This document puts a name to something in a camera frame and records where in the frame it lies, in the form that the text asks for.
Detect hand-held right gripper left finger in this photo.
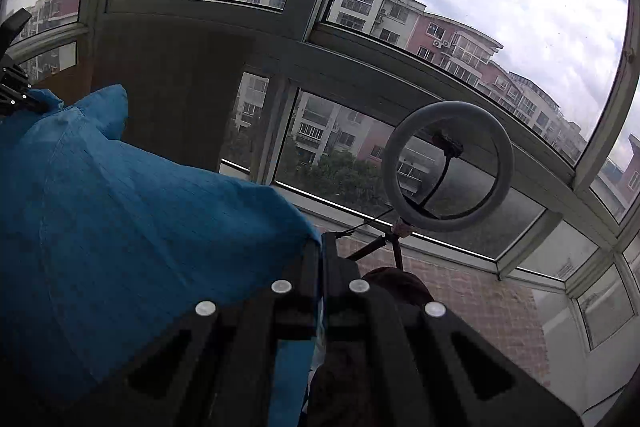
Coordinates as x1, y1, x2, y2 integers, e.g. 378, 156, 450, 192
75, 237, 325, 427

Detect blue striped zip jacket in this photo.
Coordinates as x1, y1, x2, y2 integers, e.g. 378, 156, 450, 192
0, 84, 323, 427

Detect apartment buildings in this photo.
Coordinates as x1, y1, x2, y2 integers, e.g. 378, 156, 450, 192
10, 0, 640, 218

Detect black gooseneck phone clamp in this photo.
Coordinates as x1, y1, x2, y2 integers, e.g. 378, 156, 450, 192
417, 131, 465, 212

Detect green trees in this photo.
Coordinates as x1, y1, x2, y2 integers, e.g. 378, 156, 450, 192
222, 117, 401, 212

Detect smooth wooden panel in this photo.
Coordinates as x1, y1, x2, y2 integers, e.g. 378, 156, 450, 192
47, 18, 253, 174

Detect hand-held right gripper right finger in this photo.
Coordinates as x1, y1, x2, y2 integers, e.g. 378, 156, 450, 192
326, 232, 583, 427

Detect white ring light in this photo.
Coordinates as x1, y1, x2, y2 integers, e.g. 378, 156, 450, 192
382, 101, 515, 233

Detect black tripod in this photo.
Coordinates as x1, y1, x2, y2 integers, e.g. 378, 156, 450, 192
332, 214, 416, 275

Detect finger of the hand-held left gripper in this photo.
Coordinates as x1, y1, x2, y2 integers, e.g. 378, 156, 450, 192
0, 9, 32, 55
0, 66, 51, 116

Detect brown garment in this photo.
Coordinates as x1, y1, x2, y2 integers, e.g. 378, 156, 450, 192
307, 266, 436, 427

